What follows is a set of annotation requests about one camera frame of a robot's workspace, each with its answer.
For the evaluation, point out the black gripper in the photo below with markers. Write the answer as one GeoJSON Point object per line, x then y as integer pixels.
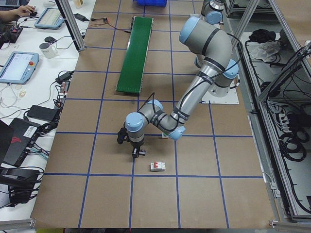
{"type": "Point", "coordinates": [136, 145]}

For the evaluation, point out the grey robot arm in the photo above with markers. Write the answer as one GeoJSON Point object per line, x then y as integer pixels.
{"type": "Point", "coordinates": [202, 39]}
{"type": "Point", "coordinates": [211, 11]}

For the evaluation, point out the red white circuit breaker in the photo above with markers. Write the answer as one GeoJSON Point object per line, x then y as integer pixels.
{"type": "Point", "coordinates": [157, 166]}

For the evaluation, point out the green push button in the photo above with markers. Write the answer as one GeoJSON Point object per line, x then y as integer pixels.
{"type": "Point", "coordinates": [164, 136]}

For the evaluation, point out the green conveyor belt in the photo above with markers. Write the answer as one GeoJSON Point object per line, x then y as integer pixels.
{"type": "Point", "coordinates": [131, 75]}

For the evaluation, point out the black power adapter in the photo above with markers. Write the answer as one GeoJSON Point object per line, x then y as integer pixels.
{"type": "Point", "coordinates": [64, 77]}

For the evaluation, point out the black laptop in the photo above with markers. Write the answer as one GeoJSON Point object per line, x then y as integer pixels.
{"type": "Point", "coordinates": [25, 134]}

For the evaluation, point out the white mug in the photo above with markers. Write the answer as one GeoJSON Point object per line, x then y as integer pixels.
{"type": "Point", "coordinates": [48, 50]}

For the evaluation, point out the lower teach pendant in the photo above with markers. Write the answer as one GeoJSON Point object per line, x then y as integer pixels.
{"type": "Point", "coordinates": [19, 67]}

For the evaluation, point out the teach pendant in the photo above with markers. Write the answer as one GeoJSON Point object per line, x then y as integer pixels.
{"type": "Point", "coordinates": [19, 67]}
{"type": "Point", "coordinates": [51, 18]}

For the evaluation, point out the blue plastic bin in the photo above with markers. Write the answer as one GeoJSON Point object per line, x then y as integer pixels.
{"type": "Point", "coordinates": [160, 3]}

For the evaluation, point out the upper teach pendant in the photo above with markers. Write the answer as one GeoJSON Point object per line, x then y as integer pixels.
{"type": "Point", "coordinates": [51, 18]}

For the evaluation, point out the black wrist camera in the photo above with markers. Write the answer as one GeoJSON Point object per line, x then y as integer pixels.
{"type": "Point", "coordinates": [122, 135]}

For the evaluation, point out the aluminium frame post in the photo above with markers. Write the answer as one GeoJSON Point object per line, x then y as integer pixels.
{"type": "Point", "coordinates": [70, 21]}

